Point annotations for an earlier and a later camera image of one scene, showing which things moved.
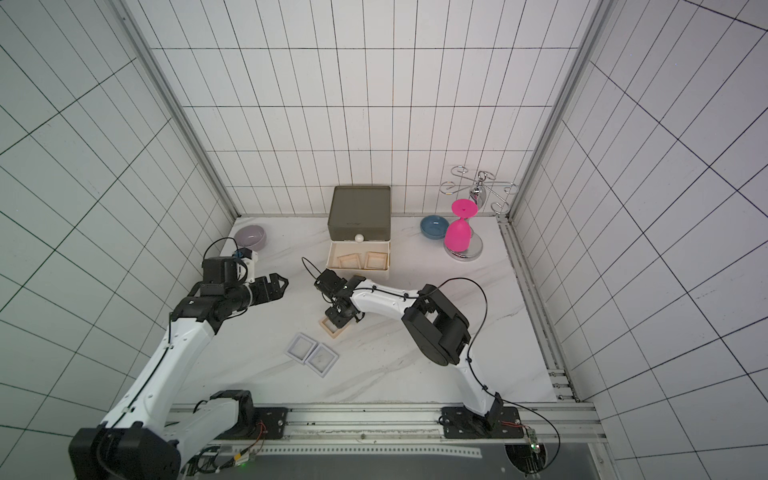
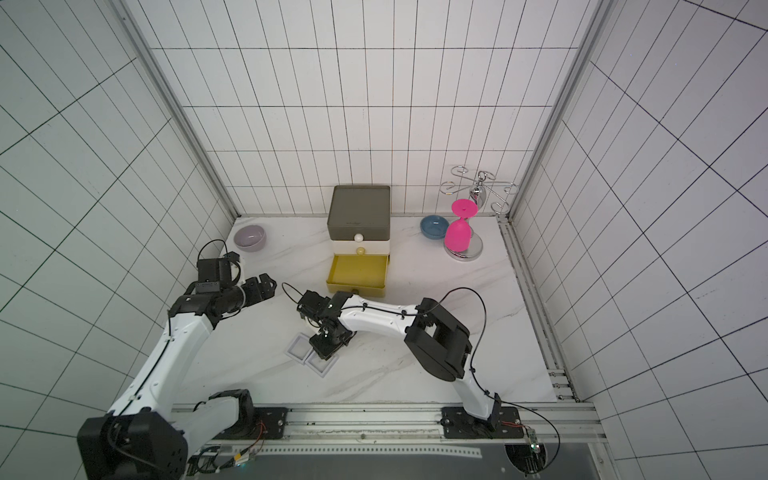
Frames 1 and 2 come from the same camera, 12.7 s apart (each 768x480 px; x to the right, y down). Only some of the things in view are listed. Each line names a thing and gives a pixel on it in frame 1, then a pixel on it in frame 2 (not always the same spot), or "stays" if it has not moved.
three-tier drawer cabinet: [359, 230] stays
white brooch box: [300, 348] stays
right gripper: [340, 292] → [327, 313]
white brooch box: [321, 359] stays
